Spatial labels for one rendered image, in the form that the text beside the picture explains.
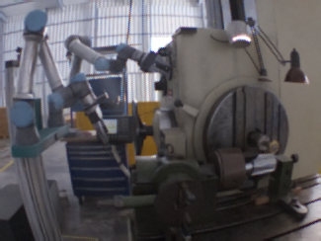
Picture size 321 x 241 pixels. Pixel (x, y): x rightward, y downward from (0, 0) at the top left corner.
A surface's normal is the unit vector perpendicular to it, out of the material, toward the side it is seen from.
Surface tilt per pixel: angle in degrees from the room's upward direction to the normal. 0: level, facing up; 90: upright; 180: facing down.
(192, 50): 90
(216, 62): 90
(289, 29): 90
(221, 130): 90
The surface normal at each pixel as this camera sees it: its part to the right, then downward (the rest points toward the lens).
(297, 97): 0.14, 0.18
